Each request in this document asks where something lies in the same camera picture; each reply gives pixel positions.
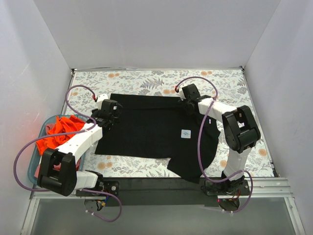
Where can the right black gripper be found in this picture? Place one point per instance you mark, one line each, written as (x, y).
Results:
(187, 104)

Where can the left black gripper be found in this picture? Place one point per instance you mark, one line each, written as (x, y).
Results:
(113, 118)

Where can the black t shirt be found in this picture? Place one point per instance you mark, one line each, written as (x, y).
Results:
(158, 127)

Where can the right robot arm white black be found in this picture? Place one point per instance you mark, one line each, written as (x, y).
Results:
(240, 130)

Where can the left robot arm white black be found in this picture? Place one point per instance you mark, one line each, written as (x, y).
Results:
(57, 170)

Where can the floral patterned table mat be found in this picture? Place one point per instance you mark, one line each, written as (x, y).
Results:
(228, 85)

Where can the orange t shirt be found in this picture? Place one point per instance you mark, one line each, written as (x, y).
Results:
(60, 125)

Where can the teal plastic laundry basket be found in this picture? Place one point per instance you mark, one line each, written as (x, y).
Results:
(36, 157)

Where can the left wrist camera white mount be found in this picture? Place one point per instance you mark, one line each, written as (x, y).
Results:
(100, 99)

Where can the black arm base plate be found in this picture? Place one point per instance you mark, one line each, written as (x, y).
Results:
(163, 191)

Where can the aluminium frame rail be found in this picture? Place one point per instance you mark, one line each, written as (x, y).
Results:
(271, 210)

